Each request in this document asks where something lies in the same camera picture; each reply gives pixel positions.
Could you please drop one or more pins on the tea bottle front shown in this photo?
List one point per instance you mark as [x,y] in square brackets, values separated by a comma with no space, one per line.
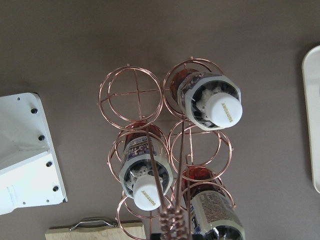
[209,100]

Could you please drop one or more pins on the cream tray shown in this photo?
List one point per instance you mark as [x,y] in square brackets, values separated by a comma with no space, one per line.
[311,82]

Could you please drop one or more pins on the tea bottle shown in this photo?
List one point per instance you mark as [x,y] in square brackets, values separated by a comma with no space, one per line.
[209,100]
[137,176]
[211,214]

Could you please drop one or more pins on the copper wire bottle basket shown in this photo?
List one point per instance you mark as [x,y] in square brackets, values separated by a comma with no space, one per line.
[171,151]

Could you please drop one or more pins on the wooden cutting board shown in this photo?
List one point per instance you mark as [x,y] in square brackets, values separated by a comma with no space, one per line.
[98,228]

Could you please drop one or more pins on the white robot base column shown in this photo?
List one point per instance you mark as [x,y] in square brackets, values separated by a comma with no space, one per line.
[30,175]

